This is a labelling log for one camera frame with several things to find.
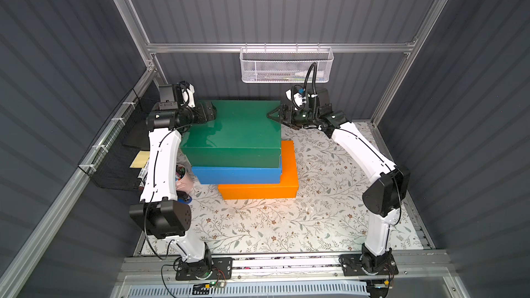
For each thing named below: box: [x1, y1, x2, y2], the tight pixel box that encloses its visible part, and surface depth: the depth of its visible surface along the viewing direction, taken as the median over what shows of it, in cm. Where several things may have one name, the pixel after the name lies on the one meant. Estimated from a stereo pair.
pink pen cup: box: [175, 164, 194, 194], surface depth 88 cm
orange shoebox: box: [218, 140, 299, 200], surface depth 91 cm
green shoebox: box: [180, 100, 281, 168], surface depth 72 cm
